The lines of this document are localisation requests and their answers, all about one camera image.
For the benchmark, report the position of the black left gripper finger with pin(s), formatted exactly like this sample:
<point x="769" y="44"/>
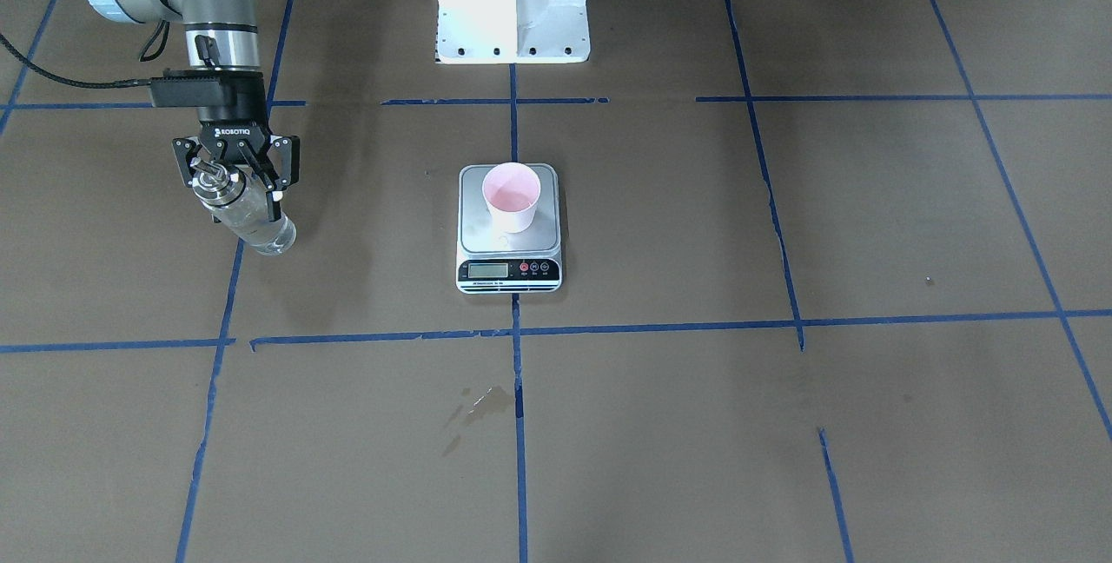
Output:
<point x="185" y="151"/>
<point x="277" y="163"/>

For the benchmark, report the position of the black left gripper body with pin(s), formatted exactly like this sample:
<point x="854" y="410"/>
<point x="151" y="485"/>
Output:
<point x="233" y="131"/>

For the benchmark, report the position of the pink plastic cup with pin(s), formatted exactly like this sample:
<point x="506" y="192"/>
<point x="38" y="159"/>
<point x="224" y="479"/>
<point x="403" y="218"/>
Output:
<point x="511" y="192"/>

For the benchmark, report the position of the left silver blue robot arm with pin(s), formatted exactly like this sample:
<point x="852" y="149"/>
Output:
<point x="218" y="34"/>

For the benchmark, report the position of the silver digital kitchen scale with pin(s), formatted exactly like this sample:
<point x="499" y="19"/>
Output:
<point x="491" y="262"/>

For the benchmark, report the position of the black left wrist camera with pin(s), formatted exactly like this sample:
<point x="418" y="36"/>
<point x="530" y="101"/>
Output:
<point x="193" y="89"/>

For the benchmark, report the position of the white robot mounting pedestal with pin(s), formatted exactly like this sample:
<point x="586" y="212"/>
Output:
<point x="512" y="32"/>

